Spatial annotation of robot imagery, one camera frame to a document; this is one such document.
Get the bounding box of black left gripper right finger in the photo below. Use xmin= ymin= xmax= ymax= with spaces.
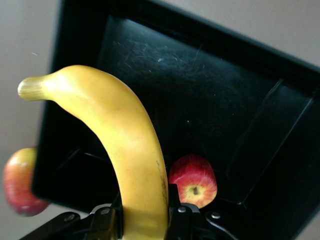
xmin=167 ymin=183 xmax=241 ymax=240

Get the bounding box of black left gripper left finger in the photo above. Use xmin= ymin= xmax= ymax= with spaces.
xmin=17 ymin=192 xmax=125 ymax=240

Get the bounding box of red apple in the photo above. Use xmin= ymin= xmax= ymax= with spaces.
xmin=168 ymin=153 xmax=218 ymax=210

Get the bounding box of yellow banana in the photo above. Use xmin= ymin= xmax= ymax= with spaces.
xmin=17 ymin=64 xmax=171 ymax=240

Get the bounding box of black plastic box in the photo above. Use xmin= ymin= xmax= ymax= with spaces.
xmin=31 ymin=0 xmax=320 ymax=240

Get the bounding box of red yellow mango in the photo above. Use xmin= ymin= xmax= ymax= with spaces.
xmin=2 ymin=147 xmax=50 ymax=218

